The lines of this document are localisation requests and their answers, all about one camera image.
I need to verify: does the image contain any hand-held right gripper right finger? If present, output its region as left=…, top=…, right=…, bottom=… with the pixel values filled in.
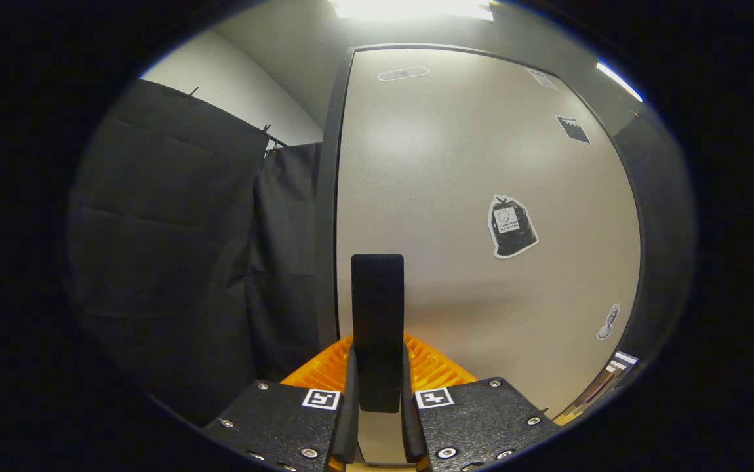
left=402, top=334, right=560, bottom=472

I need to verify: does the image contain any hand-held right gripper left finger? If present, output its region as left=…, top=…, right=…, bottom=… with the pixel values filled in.
left=203, top=334, right=359, bottom=472

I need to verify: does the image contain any black cabinet door handle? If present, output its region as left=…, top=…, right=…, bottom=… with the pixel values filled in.
left=351, top=254, right=405, bottom=414

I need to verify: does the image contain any grey cabinet door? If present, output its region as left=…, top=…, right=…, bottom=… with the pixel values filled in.
left=336, top=47, right=643, bottom=466

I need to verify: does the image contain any black backdrop cloth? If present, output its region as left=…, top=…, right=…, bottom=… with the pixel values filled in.
left=66, top=79, right=698, bottom=427

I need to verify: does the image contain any large ceiling light panel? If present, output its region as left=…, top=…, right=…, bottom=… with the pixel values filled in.
left=328, top=0, right=496, bottom=22

